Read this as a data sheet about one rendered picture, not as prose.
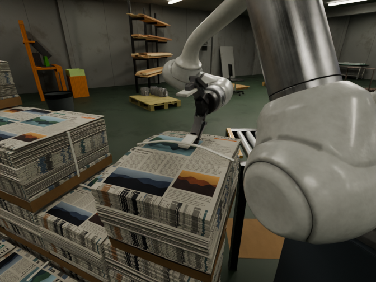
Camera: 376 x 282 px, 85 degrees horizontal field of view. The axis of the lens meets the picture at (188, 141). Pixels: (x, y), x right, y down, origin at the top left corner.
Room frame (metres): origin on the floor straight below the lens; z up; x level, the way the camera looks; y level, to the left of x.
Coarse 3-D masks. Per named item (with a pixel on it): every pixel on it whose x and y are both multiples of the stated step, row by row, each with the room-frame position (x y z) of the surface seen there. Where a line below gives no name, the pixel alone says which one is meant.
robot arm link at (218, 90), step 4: (212, 84) 0.74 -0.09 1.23; (216, 84) 0.74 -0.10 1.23; (208, 88) 0.70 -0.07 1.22; (212, 88) 0.69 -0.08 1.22; (216, 88) 0.70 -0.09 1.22; (220, 88) 0.72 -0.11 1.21; (216, 92) 0.69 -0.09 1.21; (220, 92) 0.70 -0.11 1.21; (224, 92) 0.73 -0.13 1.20; (220, 96) 0.68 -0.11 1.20; (224, 96) 0.72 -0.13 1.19; (220, 100) 0.68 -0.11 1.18; (224, 100) 0.72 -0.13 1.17; (220, 104) 0.69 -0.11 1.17
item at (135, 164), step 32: (128, 160) 0.48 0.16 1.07; (160, 160) 0.47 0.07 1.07; (96, 192) 0.38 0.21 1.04; (128, 192) 0.36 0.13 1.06; (160, 192) 0.35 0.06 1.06; (192, 192) 0.35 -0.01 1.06; (224, 192) 0.41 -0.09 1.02; (128, 224) 0.36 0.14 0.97; (160, 224) 0.32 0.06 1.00; (192, 224) 0.30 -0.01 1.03; (160, 256) 0.35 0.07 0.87; (192, 256) 0.31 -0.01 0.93
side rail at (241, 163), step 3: (240, 162) 0.94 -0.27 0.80; (243, 162) 0.94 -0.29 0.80; (240, 165) 0.92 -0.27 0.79; (243, 165) 0.91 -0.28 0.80; (240, 168) 0.91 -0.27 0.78; (243, 168) 0.91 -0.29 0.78; (240, 171) 0.91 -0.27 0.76; (240, 174) 0.91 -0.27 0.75; (240, 177) 0.91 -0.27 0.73; (240, 180) 0.91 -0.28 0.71; (240, 183) 0.91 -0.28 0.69
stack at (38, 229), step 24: (72, 192) 0.65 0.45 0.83; (0, 216) 0.63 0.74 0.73; (24, 216) 0.56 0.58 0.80; (48, 216) 0.53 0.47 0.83; (72, 216) 0.53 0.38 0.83; (96, 216) 0.53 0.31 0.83; (48, 240) 0.52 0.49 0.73; (72, 240) 0.47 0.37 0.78; (96, 240) 0.43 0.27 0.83; (48, 264) 0.57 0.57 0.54; (72, 264) 0.49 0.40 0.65; (96, 264) 0.43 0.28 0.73; (120, 264) 0.40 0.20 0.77; (144, 264) 0.37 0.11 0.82; (216, 264) 0.53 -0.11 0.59
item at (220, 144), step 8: (152, 136) 0.64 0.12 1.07; (160, 136) 0.65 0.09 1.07; (168, 136) 0.65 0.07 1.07; (176, 136) 0.65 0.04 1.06; (184, 136) 0.66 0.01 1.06; (208, 136) 0.67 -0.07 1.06; (216, 136) 0.68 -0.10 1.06; (176, 144) 0.56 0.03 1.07; (200, 144) 0.57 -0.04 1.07; (208, 144) 0.57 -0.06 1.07; (216, 144) 0.57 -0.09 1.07; (224, 144) 0.57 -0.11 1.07; (232, 144) 0.58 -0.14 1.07; (224, 152) 0.51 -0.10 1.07; (232, 152) 0.51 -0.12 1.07; (232, 184) 0.52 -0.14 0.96; (232, 192) 0.52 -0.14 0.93; (232, 200) 0.57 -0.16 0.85
